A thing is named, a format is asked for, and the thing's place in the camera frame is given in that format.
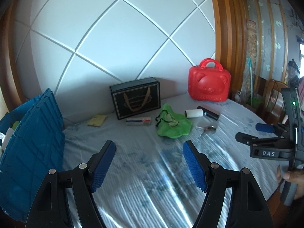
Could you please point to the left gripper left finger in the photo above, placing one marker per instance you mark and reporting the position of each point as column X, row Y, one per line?
column 50, row 207

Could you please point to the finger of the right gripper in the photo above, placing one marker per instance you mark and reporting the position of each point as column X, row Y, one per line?
column 272, row 128
column 251, row 140

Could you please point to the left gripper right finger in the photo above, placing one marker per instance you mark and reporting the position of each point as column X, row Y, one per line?
column 248, row 207

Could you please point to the white paper roll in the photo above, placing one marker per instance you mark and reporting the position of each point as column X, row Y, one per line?
column 194, row 113

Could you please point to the green cloth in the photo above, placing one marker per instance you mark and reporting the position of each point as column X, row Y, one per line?
column 182, row 129

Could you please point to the black framed safety glasses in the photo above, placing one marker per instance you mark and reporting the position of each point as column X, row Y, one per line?
column 166, row 117

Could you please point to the pink white tissue pack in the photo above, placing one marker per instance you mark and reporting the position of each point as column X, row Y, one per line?
column 7, row 138

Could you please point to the person right hand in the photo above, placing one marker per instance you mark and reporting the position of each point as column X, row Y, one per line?
column 294, row 176

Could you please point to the wooden chair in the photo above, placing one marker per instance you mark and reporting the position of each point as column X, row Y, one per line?
column 273, row 110

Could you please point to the red bear suitcase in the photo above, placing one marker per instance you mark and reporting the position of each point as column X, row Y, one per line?
column 209, row 81

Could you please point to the blue plastic storage crate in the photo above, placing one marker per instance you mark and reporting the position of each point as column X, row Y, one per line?
column 35, row 147

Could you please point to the green plush toy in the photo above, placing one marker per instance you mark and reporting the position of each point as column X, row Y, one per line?
column 15, row 124

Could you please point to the yellow sticky note pad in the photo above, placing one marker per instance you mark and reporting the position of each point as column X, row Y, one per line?
column 97, row 120

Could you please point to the white red toothpaste box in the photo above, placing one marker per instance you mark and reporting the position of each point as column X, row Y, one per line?
column 138, row 121

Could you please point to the black gift box gold handle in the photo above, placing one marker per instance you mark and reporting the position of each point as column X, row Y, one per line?
column 135, row 97

